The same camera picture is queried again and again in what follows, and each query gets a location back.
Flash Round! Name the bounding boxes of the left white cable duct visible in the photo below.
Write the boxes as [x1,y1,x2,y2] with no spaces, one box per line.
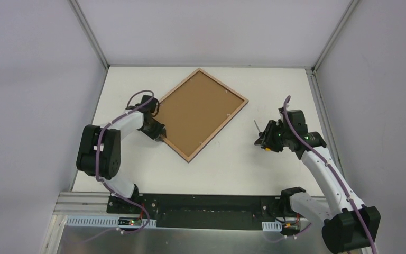
[66,215,157,229]

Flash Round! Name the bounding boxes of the white cable duct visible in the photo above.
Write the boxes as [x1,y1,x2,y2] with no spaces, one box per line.
[66,215,157,229]
[261,221,282,232]

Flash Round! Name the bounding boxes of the black yellow screwdriver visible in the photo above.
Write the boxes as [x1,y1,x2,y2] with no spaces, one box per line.
[254,121,271,151]

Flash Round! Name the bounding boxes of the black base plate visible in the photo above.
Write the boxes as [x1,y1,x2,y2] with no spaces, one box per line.
[106,194,303,233]

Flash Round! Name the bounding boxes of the blue wooden picture frame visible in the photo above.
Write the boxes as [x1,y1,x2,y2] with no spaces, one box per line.
[155,68,248,162]

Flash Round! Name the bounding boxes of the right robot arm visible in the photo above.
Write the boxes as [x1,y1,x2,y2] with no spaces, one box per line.
[254,107,381,253]

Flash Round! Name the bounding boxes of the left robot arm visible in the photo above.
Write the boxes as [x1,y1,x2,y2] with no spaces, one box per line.
[76,89,166,214]

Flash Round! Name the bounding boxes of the right white cable duct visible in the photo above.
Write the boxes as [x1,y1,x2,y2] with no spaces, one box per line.
[261,221,282,232]

